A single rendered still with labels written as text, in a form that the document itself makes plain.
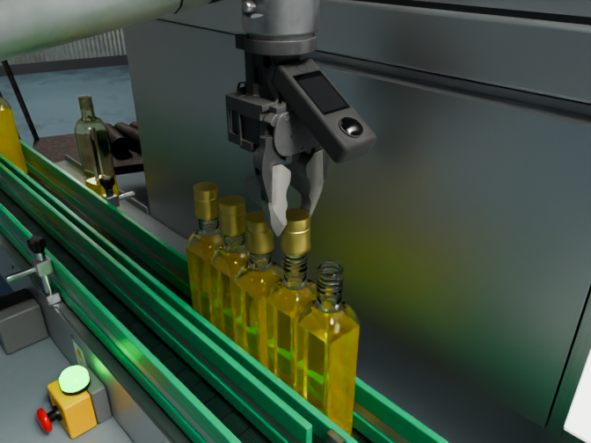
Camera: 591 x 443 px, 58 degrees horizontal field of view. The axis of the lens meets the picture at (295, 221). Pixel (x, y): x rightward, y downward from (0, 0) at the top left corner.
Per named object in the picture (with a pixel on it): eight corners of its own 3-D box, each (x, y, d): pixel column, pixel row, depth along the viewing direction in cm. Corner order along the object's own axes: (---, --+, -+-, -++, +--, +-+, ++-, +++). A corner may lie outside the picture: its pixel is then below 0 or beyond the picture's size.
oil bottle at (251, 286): (292, 387, 77) (291, 264, 67) (262, 407, 74) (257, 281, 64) (267, 366, 81) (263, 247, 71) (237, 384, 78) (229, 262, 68)
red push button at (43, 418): (63, 409, 83) (41, 421, 81) (69, 427, 85) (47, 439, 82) (54, 395, 85) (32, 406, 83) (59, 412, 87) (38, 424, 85)
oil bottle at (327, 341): (353, 433, 70) (363, 303, 60) (324, 458, 67) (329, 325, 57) (324, 409, 74) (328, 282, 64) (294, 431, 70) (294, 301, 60)
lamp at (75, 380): (95, 386, 85) (91, 372, 84) (68, 400, 82) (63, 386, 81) (83, 371, 88) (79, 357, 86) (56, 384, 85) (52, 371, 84)
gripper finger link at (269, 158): (280, 193, 59) (289, 116, 55) (292, 198, 58) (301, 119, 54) (248, 199, 56) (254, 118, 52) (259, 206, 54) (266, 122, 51)
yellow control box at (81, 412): (113, 418, 88) (105, 386, 85) (69, 444, 84) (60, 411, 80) (95, 395, 93) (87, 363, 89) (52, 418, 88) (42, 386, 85)
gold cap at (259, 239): (280, 247, 66) (279, 216, 64) (258, 257, 64) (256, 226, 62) (261, 236, 69) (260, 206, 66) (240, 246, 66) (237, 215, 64)
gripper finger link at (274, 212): (252, 221, 63) (259, 145, 60) (286, 239, 59) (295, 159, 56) (231, 225, 61) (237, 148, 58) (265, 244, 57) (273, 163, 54)
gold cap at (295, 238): (317, 248, 62) (317, 214, 60) (295, 258, 60) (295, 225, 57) (295, 236, 64) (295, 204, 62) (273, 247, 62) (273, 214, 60)
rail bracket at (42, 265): (64, 304, 95) (47, 240, 89) (22, 322, 91) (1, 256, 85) (55, 294, 98) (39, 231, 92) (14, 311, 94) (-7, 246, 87)
